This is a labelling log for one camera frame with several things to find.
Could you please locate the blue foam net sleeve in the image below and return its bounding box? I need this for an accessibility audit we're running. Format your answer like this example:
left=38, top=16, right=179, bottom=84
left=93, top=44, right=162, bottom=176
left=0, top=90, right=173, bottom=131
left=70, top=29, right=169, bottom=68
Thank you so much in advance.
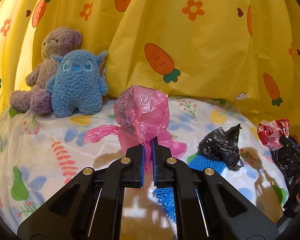
left=154, top=154, right=226, bottom=223

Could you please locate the pink plastic bag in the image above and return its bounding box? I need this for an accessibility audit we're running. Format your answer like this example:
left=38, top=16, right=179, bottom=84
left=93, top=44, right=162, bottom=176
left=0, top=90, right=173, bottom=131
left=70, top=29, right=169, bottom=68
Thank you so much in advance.
left=84, top=86, right=187, bottom=173

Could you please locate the blue fuzzy monster plush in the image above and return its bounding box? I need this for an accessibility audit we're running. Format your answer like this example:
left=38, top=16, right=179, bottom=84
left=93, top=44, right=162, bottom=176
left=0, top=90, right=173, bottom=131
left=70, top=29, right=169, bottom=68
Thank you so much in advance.
left=46, top=49, right=109, bottom=118

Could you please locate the red wrapper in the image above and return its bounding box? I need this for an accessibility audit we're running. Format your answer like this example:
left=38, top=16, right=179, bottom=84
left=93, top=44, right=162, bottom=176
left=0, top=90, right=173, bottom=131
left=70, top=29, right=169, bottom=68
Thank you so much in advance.
left=257, top=118, right=290, bottom=151

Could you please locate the large black trash bag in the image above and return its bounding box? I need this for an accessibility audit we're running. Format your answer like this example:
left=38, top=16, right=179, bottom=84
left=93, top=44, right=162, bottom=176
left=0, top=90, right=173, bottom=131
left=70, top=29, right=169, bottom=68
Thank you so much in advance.
left=270, top=147, right=300, bottom=193

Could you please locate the yellow carrot print curtain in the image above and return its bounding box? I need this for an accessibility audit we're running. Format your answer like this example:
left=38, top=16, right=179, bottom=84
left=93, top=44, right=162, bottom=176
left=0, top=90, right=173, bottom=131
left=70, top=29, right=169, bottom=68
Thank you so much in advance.
left=0, top=0, right=300, bottom=143

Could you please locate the purple teddy bear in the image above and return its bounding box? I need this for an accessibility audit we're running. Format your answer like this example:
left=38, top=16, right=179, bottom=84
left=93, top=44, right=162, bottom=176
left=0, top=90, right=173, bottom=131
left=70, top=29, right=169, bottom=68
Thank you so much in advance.
left=9, top=27, right=83, bottom=115

